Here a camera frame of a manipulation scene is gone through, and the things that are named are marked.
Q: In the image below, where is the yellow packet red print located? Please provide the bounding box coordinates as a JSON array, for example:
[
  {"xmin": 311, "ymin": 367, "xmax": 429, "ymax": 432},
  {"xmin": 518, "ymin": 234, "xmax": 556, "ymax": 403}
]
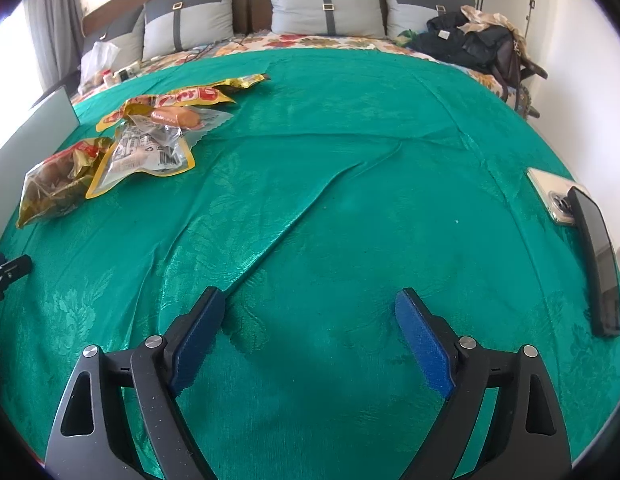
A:
[{"xmin": 96, "ymin": 85, "xmax": 238, "ymax": 133}]

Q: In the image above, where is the beige smartphone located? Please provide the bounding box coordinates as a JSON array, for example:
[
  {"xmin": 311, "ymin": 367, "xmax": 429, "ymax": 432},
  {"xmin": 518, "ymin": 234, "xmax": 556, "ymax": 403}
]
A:
[{"xmin": 527, "ymin": 167, "xmax": 590, "ymax": 225}]

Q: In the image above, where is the clear sausage packet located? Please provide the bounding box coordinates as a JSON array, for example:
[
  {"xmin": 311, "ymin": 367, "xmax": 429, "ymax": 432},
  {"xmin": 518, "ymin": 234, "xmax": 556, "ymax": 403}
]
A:
[{"xmin": 127, "ymin": 102, "xmax": 234, "ymax": 148}]

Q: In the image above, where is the grey two-tone pillow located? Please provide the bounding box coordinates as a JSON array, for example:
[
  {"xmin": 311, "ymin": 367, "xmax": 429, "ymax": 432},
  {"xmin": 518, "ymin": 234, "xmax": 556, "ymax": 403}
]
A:
[
  {"xmin": 380, "ymin": 0, "xmax": 476, "ymax": 41},
  {"xmin": 82, "ymin": 7, "xmax": 146, "ymax": 68},
  {"xmin": 262, "ymin": 0, "xmax": 388, "ymax": 38},
  {"xmin": 142, "ymin": 0, "xmax": 239, "ymax": 61}
]

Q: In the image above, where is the black cable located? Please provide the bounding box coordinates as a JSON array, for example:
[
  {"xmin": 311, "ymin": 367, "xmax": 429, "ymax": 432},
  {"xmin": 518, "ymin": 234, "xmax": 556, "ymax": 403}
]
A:
[{"xmin": 185, "ymin": 34, "xmax": 251, "ymax": 57}]

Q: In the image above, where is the green blanket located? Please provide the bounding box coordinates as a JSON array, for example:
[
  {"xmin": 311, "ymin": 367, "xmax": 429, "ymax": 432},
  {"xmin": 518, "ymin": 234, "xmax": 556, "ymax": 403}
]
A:
[{"xmin": 0, "ymin": 42, "xmax": 620, "ymax": 476}]

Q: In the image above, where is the brown handbag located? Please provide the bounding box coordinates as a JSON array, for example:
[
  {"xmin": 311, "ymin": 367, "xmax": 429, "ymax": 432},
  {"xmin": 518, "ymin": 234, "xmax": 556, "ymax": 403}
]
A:
[{"xmin": 492, "ymin": 27, "xmax": 528, "ymax": 103}]

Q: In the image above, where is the pile of black clothes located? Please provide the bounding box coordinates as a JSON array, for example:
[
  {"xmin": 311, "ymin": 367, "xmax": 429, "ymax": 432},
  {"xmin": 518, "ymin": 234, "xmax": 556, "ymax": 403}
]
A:
[{"xmin": 407, "ymin": 12, "xmax": 515, "ymax": 73}]

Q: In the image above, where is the beige garment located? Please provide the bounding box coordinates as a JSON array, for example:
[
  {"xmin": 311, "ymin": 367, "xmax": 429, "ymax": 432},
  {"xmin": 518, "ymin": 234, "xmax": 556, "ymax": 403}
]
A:
[{"xmin": 460, "ymin": 5, "xmax": 520, "ymax": 36}]

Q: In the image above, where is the clear plastic bag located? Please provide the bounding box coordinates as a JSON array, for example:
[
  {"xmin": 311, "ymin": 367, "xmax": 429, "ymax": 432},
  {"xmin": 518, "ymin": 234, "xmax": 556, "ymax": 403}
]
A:
[{"xmin": 80, "ymin": 40, "xmax": 120, "ymax": 86}]

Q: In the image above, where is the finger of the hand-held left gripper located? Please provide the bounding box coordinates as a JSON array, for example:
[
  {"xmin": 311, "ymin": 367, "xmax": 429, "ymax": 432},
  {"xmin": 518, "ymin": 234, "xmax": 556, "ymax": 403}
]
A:
[{"xmin": 0, "ymin": 254, "xmax": 33, "ymax": 306}]

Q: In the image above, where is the yellow-edged packet black white print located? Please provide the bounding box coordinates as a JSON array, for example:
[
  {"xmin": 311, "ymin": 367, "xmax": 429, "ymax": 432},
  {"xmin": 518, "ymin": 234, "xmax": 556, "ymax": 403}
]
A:
[{"xmin": 85, "ymin": 115, "xmax": 197, "ymax": 200}]

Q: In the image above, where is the brown headboard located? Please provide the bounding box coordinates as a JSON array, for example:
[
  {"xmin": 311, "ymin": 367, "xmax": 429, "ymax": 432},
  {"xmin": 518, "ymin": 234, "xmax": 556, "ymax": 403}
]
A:
[{"xmin": 81, "ymin": 0, "xmax": 470, "ymax": 43}]

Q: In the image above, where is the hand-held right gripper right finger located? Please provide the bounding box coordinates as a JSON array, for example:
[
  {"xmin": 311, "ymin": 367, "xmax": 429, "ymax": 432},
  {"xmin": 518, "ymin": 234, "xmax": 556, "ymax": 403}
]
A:
[{"xmin": 396, "ymin": 287, "xmax": 573, "ymax": 480}]

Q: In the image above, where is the long black device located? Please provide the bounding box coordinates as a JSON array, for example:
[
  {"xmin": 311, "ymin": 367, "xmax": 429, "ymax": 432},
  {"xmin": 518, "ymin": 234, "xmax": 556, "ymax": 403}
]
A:
[{"xmin": 564, "ymin": 186, "xmax": 620, "ymax": 337}]

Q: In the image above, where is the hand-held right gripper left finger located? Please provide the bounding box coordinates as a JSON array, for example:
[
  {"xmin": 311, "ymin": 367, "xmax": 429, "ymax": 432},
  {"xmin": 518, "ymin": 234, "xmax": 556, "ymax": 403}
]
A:
[{"xmin": 44, "ymin": 286, "xmax": 225, "ymax": 480}]

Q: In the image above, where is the grey curtain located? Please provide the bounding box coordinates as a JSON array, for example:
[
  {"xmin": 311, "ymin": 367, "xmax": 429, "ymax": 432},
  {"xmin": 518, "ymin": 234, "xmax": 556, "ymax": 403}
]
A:
[{"xmin": 27, "ymin": 0, "xmax": 86, "ymax": 91}]

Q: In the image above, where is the gold bag of brown snacks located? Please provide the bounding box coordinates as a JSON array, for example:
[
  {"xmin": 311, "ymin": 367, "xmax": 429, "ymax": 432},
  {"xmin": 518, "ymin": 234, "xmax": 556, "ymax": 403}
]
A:
[{"xmin": 16, "ymin": 137, "xmax": 116, "ymax": 229}]

